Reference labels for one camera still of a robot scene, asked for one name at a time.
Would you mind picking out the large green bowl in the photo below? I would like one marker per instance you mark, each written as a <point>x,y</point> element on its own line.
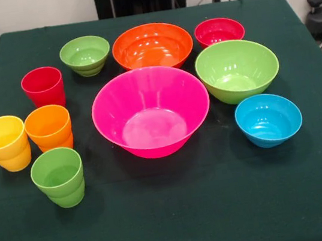
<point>235,67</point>

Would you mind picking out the small blue bowl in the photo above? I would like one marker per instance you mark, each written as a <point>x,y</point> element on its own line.
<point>267,122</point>

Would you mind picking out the yellow cup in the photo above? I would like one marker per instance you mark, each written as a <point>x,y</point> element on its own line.
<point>4,144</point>

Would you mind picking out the red cup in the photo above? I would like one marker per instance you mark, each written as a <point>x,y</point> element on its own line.
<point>42,89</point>

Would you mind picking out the large pink bowl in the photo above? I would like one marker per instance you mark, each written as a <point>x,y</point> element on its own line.
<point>153,127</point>

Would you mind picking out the dark green tablecloth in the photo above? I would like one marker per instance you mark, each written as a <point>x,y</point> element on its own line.
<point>176,221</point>

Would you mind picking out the small red bowl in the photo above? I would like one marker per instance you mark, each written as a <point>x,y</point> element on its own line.
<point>219,31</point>

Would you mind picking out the large orange bowl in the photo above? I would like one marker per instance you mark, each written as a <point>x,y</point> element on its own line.
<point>153,49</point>

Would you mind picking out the small green bowl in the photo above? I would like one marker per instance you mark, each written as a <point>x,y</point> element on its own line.
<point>84,54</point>

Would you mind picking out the orange cup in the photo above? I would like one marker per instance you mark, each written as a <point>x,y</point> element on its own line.
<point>48,128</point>

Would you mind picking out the green cup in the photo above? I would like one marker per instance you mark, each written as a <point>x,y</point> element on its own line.
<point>57,178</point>

